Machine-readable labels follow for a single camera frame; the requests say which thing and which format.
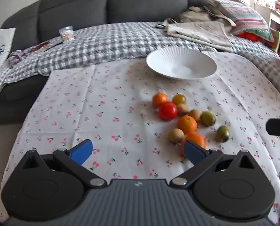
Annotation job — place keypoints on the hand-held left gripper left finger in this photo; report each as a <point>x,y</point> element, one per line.
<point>81,151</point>

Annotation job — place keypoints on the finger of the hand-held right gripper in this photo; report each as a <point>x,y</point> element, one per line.
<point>278,127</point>

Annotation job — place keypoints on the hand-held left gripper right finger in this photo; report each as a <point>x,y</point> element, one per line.
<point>193,151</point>

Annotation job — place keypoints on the brown kiwi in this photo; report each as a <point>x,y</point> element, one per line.
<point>195,114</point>
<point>176,135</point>
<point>182,109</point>

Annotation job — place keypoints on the large orange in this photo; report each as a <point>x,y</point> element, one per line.
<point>187,124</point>

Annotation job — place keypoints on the green plum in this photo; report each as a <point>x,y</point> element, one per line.
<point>222,133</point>
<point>179,98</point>
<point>207,118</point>

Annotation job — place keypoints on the red tomato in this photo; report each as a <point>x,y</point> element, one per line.
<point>167,111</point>

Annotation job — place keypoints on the small orange tangerine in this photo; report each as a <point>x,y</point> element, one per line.
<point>160,99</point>

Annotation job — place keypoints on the white ribbed bowl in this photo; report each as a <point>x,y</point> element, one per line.
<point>168,61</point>

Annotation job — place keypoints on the cherry print tablecloth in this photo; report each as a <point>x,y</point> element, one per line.
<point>83,98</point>

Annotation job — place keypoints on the green and red book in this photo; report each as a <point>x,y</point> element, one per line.
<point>276,38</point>

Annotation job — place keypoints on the red plush item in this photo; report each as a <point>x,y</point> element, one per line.
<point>250,37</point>

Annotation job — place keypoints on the grey checked blanket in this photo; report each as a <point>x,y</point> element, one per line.
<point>95,44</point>

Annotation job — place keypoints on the red chopstick packet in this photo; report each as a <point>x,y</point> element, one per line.
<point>46,46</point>

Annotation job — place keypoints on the dark floral cloth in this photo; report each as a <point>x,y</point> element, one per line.
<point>20,56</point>

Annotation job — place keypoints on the striped patterned pillow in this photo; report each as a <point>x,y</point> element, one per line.
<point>243,16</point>

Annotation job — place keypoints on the clear bag of cotton swabs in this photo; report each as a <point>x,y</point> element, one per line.
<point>67,34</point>

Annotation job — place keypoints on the folded floral beige fabric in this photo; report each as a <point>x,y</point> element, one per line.
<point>201,33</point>

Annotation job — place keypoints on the white cushion with deer print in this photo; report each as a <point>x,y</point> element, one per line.
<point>1,51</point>

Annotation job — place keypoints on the beige cloth bag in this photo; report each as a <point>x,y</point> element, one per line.
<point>196,14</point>

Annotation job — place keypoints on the grey sofa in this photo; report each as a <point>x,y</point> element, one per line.
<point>71,4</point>

